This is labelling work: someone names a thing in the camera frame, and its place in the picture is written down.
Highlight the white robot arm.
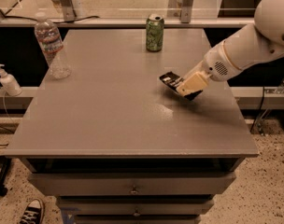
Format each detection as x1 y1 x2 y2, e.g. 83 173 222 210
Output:
176 0 284 96

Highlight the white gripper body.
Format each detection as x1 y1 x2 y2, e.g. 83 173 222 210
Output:
184 42 242 82

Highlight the grey drawer cabinet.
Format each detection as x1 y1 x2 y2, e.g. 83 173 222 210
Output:
5 28 260 224

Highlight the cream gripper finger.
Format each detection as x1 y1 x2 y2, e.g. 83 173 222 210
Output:
177 71 210 96

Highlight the bottom grey drawer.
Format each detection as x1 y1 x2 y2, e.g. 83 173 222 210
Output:
75 215 200 224

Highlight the clear plastic water bottle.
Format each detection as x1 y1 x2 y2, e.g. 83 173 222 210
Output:
35 12 71 79

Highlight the green soda can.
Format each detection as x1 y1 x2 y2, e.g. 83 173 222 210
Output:
146 14 164 52

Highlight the black floor stand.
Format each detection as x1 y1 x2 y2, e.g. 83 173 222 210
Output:
0 156 13 200

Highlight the black cable on ledge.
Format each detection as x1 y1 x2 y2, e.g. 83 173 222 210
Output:
1 14 101 24

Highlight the white pump sanitizer bottle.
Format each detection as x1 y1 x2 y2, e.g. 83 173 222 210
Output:
0 64 22 96

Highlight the top grey drawer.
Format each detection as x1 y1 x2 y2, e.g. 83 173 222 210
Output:
29 172 235 196

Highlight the middle grey drawer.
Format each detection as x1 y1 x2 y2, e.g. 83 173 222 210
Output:
57 197 214 216

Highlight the grey drawer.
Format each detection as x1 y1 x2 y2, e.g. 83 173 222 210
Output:
57 197 214 216
29 172 235 196
75 215 200 224

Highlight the white thin cable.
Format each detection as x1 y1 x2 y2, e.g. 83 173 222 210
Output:
1 91 19 126

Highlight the black white sneaker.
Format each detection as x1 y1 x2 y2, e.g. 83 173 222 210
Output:
18 199 44 224

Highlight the black rxbar chocolate wrapper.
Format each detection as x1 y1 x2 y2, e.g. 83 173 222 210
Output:
159 72 201 101

